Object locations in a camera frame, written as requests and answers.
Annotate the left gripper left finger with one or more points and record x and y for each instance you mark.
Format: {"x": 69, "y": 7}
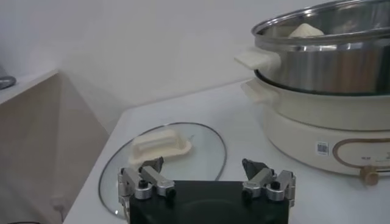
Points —
{"x": 158, "y": 181}

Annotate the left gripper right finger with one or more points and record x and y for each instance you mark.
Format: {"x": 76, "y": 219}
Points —
{"x": 259, "y": 182}

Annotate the white steamed baozi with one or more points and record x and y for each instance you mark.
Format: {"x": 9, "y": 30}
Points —
{"x": 306, "y": 31}

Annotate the perforated steel steamer basket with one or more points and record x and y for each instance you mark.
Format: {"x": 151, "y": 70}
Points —
{"x": 320, "y": 67}

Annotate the cream electric cooker base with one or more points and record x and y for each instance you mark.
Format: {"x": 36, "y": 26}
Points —
{"x": 298, "y": 121}

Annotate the grey round puck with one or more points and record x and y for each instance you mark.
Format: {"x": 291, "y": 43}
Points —
{"x": 6, "y": 82}

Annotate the white wall socket plug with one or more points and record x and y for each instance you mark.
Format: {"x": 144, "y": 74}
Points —
{"x": 57, "y": 202}

